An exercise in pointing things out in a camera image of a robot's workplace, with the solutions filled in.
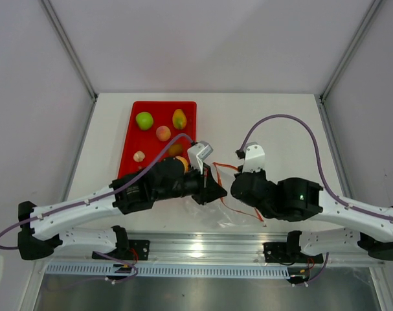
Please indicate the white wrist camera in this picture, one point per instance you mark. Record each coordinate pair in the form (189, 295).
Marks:
(253, 157)
(197, 154)

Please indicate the aluminium frame post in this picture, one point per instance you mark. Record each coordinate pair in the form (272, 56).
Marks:
(352, 47)
(68, 47)

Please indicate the garlic bulb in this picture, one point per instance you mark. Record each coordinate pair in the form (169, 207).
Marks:
(139, 156)

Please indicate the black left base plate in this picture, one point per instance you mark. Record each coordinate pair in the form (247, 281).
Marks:
(138, 250)

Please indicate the red plastic tray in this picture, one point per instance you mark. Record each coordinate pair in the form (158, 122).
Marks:
(146, 141)

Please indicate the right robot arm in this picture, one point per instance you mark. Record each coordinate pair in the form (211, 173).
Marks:
(361, 226)

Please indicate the brown kiwi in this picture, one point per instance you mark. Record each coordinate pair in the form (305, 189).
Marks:
(175, 150)

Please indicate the left aluminium frame post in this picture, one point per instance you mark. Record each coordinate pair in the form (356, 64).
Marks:
(68, 47)

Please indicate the aluminium front rail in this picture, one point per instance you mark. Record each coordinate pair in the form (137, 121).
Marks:
(164, 247)

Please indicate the yellow green mango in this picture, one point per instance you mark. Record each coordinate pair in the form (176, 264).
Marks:
(179, 119)

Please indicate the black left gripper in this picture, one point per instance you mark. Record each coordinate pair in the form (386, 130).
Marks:
(208, 188)

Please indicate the green apple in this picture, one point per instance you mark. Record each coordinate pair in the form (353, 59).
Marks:
(144, 120)

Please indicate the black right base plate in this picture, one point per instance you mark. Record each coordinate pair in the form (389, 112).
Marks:
(277, 252)

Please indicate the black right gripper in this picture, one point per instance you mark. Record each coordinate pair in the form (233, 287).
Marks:
(260, 173)

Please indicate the white slotted cable duct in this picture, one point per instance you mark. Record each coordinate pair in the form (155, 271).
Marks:
(169, 270)

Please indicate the orange yellow fruit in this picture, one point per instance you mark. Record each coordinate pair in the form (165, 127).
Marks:
(184, 162)

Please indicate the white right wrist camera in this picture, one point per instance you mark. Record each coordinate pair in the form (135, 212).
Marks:
(253, 157)

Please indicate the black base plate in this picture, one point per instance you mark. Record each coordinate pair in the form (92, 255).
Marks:
(138, 250)
(277, 252)

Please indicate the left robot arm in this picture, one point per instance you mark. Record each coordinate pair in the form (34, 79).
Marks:
(56, 229)

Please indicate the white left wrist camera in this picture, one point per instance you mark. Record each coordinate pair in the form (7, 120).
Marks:
(197, 154)

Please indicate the pink peach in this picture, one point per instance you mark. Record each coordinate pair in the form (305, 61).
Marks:
(163, 133)

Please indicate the right aluminium frame post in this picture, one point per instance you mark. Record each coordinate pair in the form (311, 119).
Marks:
(352, 47)

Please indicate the clear zip top bag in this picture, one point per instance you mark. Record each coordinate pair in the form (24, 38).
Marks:
(226, 212)

